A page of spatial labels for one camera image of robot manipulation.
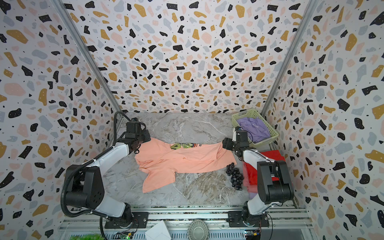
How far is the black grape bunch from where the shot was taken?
2.74ft

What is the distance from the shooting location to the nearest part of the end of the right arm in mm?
716

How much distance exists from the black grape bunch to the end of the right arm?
0.13 meters
